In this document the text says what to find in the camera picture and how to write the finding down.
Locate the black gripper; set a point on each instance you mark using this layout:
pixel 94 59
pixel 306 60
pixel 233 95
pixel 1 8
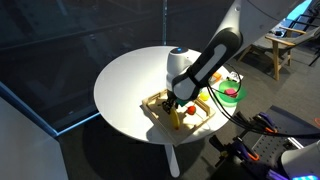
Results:
pixel 169 105

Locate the yellow banana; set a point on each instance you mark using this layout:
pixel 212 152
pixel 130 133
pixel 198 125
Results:
pixel 175 120

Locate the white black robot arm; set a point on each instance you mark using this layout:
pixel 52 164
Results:
pixel 244 23

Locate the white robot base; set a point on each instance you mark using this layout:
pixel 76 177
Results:
pixel 302 164

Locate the wooden slatted tray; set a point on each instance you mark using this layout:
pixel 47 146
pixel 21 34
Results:
pixel 188 123

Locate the small red ball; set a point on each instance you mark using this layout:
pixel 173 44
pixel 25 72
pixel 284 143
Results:
pixel 191 110

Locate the yellow lemon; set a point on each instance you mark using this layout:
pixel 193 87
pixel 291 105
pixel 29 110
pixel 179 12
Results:
pixel 204 96

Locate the white round table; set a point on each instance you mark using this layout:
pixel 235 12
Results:
pixel 123 84

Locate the orange cube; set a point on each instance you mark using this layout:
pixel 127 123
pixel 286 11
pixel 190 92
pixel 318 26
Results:
pixel 215 77

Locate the green plastic bowl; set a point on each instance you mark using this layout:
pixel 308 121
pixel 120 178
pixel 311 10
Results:
pixel 226 100

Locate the pink cube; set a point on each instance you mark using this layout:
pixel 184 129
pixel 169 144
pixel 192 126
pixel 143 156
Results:
pixel 231 92

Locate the white patterned box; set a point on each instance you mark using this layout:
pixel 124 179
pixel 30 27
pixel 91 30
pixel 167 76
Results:
pixel 234 76

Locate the purple orange clamp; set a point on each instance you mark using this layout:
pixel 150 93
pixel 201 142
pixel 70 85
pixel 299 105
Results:
pixel 266 122

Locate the wooden chair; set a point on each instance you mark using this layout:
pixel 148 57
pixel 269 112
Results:
pixel 280 48

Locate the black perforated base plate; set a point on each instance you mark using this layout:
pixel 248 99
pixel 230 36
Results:
pixel 292 133

